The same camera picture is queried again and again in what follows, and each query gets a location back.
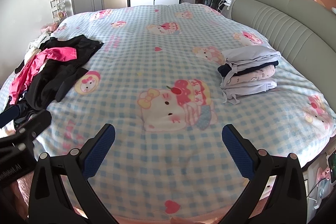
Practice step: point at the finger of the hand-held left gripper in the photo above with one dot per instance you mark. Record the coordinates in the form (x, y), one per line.
(8, 116)
(35, 120)

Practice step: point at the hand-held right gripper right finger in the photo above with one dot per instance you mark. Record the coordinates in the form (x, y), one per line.
(237, 153)

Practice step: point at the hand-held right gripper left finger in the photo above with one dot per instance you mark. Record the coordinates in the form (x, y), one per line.
(101, 150)

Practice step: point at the pink and cream shirt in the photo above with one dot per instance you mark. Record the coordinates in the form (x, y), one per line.
(57, 54)

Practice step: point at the person's left forearm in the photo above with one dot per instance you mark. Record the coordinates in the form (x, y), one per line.
(22, 195)

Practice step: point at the black jacket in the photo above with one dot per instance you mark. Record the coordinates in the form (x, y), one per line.
(60, 77)

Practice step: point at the white bedside cabinet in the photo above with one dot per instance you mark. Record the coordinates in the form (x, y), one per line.
(312, 190)

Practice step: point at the blue checkered printed blanket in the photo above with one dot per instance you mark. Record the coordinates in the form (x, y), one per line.
(157, 61)

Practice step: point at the white shelf rack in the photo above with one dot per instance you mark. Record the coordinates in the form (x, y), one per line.
(57, 7)

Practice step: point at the grey padded headboard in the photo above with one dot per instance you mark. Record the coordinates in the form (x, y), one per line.
(288, 19)

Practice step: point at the white charger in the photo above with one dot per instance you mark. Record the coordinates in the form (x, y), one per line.
(227, 3)

